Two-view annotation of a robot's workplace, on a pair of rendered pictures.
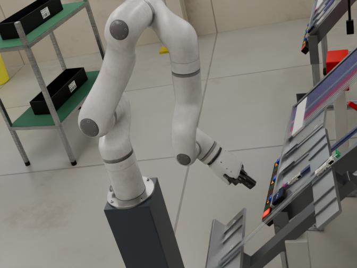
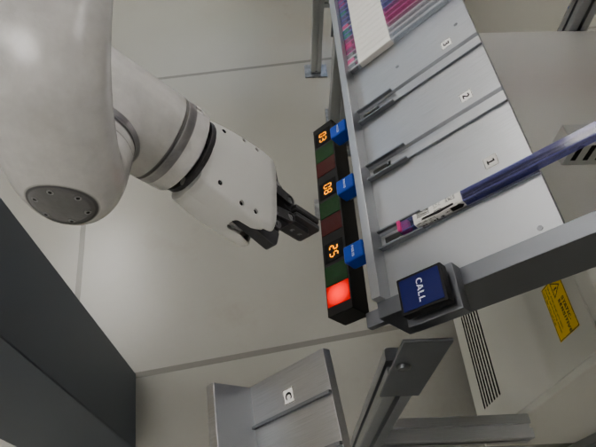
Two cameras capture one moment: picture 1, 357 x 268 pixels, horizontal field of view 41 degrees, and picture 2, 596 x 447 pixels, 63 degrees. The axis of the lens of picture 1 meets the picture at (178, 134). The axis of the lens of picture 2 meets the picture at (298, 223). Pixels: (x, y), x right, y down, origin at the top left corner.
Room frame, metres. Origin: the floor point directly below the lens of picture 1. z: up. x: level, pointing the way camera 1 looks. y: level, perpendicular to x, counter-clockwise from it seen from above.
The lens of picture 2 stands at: (1.03, -0.04, 1.20)
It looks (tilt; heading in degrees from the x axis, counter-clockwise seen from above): 53 degrees down; 333
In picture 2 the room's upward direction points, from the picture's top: straight up
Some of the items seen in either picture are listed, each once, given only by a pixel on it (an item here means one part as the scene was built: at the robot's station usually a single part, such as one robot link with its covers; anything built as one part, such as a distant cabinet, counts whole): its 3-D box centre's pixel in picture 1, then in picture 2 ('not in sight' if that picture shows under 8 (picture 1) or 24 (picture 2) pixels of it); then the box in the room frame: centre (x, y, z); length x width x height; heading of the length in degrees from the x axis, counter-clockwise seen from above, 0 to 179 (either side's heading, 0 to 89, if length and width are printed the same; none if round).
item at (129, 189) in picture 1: (124, 174); not in sight; (1.53, 0.24, 0.79); 0.19 x 0.19 x 0.18
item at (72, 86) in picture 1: (60, 90); not in sight; (3.56, 0.81, 0.41); 0.57 x 0.17 x 0.11; 155
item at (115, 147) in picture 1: (112, 121); not in sight; (1.56, 0.22, 1.00); 0.19 x 0.12 x 0.24; 153
